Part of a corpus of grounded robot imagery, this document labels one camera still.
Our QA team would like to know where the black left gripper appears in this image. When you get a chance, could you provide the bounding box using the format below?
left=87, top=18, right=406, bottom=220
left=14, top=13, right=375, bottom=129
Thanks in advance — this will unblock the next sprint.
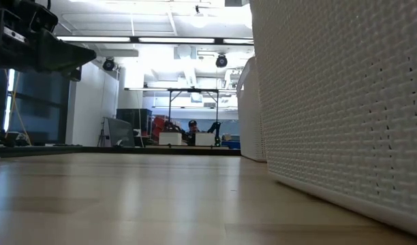
left=0, top=0, right=97, bottom=83

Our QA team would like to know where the dark blue window panel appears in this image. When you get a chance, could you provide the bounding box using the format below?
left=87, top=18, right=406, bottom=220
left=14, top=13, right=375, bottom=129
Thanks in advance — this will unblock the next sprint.
left=0, top=67, right=72, bottom=146

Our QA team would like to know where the black tripod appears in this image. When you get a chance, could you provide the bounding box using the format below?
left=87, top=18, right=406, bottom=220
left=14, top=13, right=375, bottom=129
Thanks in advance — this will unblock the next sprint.
left=97, top=117, right=108, bottom=148

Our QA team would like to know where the black storage crate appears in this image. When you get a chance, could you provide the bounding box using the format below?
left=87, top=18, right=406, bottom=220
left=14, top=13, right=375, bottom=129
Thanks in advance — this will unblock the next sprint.
left=116, top=108, right=153, bottom=137

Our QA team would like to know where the grey leaning board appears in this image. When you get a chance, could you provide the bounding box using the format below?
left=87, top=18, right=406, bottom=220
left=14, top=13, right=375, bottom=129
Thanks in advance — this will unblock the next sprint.
left=104, top=117, right=136, bottom=148

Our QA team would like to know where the red background object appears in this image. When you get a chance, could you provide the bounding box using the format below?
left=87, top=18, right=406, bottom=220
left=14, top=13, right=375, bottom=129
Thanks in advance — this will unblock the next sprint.
left=151, top=115, right=168, bottom=139

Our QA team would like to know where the white background bin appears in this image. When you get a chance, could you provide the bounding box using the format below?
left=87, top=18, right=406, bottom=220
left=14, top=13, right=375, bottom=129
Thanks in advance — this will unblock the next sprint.
left=159, top=131, right=183, bottom=146
left=194, top=132, right=216, bottom=146

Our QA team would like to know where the person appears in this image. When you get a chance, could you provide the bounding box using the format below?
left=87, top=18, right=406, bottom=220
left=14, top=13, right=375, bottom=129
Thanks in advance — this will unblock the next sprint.
left=187, top=119, right=201, bottom=146

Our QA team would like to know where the blue background bin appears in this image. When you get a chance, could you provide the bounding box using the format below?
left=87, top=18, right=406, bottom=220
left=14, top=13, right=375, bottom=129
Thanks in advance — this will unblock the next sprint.
left=221, top=140, right=242, bottom=150

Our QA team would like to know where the white perforated laundry basket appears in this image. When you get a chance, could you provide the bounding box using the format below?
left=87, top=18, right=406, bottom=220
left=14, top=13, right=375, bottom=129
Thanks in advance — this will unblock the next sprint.
left=236, top=56, right=268, bottom=163

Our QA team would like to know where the white woven-texture laundry basket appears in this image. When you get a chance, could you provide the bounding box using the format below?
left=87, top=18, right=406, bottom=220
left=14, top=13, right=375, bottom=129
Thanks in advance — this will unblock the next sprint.
left=249, top=0, right=417, bottom=239

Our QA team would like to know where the black frame background workstation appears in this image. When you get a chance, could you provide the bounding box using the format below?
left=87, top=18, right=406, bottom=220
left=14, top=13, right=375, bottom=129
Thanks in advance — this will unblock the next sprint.
left=167, top=87, right=220, bottom=148

